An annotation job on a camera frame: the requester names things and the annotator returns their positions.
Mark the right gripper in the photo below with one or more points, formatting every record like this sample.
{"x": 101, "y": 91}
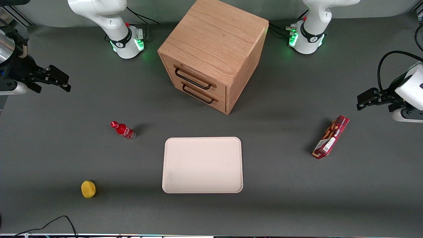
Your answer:
{"x": 26, "y": 69}

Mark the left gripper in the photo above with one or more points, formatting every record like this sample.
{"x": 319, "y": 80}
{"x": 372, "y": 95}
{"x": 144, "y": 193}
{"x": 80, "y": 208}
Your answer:
{"x": 391, "y": 96}

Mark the wooden drawer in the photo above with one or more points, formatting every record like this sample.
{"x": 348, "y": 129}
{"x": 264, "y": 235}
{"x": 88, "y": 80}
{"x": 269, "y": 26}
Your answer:
{"x": 220, "y": 104}
{"x": 219, "y": 90}

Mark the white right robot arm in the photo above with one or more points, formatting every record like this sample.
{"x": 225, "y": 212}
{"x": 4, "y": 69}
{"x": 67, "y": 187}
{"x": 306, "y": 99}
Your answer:
{"x": 112, "y": 19}

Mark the oak wooden drawer cabinet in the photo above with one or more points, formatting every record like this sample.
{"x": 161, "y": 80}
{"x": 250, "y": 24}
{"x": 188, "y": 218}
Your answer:
{"x": 214, "y": 36}

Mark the red snack box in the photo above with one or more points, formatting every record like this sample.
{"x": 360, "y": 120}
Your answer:
{"x": 332, "y": 135}

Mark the red soda bottle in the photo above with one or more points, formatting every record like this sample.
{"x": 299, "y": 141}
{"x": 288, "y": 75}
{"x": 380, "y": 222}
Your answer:
{"x": 123, "y": 130}

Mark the yellow lemon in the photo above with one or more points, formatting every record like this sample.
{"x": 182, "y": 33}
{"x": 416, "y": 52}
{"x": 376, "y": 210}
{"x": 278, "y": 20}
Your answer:
{"x": 88, "y": 189}

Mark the beige plastic tray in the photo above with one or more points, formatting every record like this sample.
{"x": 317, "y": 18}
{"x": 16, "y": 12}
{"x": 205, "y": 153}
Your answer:
{"x": 202, "y": 165}

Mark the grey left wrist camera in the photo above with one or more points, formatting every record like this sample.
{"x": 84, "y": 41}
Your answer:
{"x": 408, "y": 115}

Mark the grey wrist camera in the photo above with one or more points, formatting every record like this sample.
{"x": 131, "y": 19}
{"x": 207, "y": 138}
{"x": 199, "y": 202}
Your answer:
{"x": 408, "y": 115}
{"x": 15, "y": 88}

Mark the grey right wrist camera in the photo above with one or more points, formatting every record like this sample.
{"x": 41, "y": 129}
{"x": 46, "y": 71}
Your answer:
{"x": 15, "y": 88}

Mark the aluminium frame profile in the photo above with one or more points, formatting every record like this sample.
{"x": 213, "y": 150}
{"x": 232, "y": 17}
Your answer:
{"x": 19, "y": 18}

